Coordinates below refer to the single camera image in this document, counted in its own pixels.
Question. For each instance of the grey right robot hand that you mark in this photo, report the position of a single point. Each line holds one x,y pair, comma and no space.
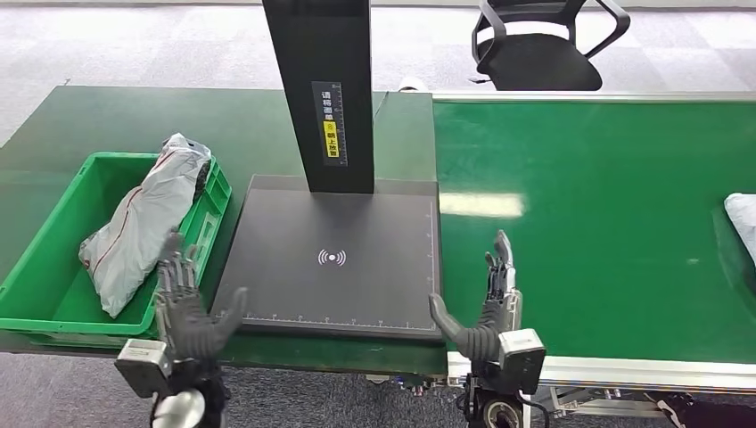
481,339

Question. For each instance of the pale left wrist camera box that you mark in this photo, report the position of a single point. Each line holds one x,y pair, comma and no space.
142,366

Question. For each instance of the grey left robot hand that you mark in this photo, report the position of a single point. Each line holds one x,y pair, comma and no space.
189,325

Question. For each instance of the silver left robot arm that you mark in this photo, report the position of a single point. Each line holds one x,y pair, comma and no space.
183,407

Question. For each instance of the black yellow ruler label sticker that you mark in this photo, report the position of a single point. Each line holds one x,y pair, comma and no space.
329,123

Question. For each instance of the white red-printed poly mailer package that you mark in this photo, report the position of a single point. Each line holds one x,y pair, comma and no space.
142,224

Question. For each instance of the black office chair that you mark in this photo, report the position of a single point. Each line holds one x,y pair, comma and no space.
540,62

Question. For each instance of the pale grey poly mailer package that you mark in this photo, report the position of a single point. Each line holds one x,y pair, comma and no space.
744,221

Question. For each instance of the green conveyor belt aluminium frame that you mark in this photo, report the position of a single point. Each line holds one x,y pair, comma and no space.
590,177

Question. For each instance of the black inbound scanner machine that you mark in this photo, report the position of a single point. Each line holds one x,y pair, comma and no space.
331,236

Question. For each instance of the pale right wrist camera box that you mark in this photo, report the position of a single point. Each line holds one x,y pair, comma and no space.
522,360

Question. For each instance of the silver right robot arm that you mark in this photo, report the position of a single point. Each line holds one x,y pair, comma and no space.
499,410

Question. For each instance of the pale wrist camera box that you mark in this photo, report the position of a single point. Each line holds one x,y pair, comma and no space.
522,360
142,366

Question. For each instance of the green plastic crate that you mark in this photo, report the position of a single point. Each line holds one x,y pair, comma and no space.
53,283

